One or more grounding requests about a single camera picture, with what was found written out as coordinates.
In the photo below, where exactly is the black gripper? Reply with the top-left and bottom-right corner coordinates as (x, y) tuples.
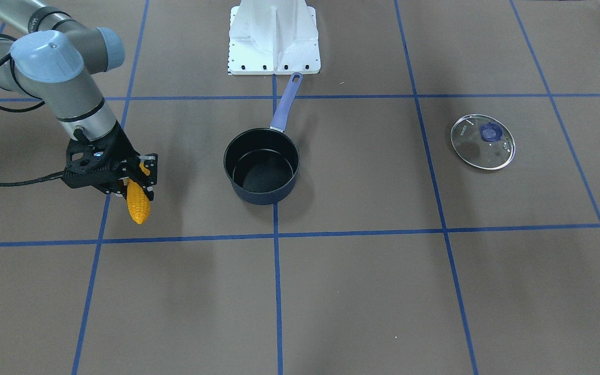
(61, 121), (159, 202)

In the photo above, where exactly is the yellow corn cob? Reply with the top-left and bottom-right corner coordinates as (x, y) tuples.
(124, 178), (151, 225)

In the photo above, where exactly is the glass lid purple knob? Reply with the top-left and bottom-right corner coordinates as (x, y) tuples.
(448, 114), (516, 171)

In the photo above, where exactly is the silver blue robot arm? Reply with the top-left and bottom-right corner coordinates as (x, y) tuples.
(0, 1), (158, 202)

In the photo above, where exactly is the dark blue saucepan purple handle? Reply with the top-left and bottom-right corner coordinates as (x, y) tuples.
(223, 72), (303, 206)

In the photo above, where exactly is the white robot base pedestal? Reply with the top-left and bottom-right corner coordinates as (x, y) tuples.
(227, 1), (321, 76)

